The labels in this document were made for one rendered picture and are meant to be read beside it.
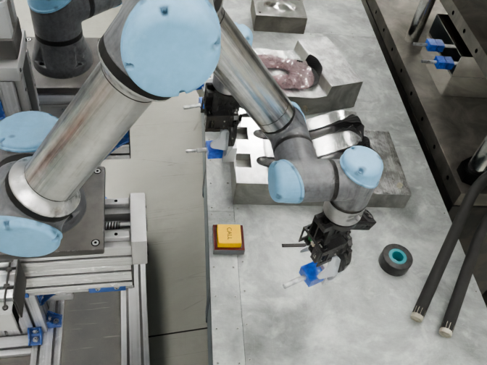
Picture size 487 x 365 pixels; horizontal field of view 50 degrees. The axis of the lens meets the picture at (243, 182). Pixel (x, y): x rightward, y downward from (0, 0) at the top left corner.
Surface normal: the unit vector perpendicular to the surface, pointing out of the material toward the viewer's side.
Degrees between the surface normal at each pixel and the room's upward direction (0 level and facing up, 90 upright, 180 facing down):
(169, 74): 84
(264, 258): 0
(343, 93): 90
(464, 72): 90
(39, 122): 8
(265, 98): 77
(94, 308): 0
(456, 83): 90
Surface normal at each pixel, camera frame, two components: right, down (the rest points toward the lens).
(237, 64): 0.40, 0.59
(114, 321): 0.12, -0.66
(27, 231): 0.07, 0.82
